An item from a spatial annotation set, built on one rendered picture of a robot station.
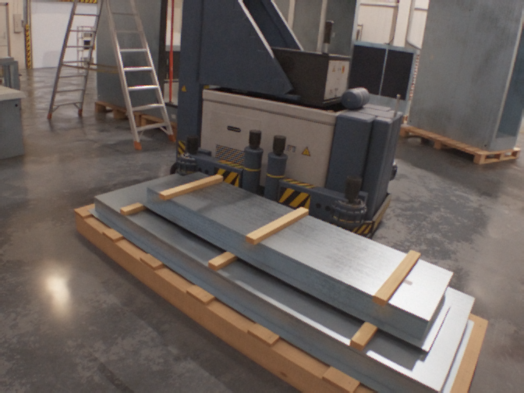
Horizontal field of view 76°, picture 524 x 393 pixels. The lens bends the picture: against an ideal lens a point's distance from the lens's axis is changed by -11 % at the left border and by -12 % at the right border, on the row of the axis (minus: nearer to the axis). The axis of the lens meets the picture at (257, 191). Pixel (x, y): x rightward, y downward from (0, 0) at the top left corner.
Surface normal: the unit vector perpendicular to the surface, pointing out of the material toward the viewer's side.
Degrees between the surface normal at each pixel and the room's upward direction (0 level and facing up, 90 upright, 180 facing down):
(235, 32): 90
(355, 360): 90
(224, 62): 90
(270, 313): 90
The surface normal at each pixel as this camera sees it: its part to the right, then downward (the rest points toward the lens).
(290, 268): -0.62, 0.25
